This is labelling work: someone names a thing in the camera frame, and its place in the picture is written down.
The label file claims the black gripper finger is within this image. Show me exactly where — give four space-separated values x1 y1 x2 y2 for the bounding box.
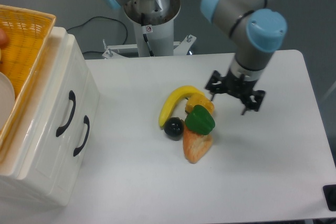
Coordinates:
205 70 226 101
240 90 266 115

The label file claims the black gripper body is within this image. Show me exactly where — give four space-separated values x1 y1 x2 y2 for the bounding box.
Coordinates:
224 70 256 101

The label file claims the black top drawer handle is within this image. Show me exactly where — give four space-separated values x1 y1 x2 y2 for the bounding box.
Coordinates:
56 90 77 137

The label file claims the black drawer handle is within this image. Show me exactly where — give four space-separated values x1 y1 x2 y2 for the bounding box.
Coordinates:
56 90 77 137
73 115 90 157

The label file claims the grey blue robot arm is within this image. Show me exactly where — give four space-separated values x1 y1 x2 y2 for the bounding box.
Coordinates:
104 0 287 111

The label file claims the white drawer cabinet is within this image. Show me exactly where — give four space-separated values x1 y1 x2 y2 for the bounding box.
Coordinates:
1 27 100 206

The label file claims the orange toy pepper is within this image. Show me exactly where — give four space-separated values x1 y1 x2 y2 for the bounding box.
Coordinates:
185 93 215 114

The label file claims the yellow toy banana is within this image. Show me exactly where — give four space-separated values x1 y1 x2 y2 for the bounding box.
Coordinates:
158 86 205 129

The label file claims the green toy pepper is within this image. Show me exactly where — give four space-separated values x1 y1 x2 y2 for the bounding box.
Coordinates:
185 105 216 135

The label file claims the black toy plum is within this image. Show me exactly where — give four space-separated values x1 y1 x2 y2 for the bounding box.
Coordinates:
163 117 184 138

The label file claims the orange toy strawberry slice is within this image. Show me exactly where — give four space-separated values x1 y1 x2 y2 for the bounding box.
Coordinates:
183 126 213 164

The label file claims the black corner device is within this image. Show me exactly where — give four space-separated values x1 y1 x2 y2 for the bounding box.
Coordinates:
322 185 336 211

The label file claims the yellow woven basket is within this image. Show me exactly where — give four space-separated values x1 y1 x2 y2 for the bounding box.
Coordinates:
1 5 56 155

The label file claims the white plate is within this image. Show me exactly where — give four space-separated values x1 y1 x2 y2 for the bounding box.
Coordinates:
0 72 15 130

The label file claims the red toy apple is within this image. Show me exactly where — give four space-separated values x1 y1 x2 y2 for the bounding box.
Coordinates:
0 29 9 47

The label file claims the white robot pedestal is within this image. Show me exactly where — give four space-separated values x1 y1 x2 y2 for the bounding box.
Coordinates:
124 0 181 57

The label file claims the black lower drawer handle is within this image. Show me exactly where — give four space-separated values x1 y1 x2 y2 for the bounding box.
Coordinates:
73 115 90 157

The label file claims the black cable on floor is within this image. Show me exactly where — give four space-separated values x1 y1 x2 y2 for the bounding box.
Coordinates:
65 16 129 54

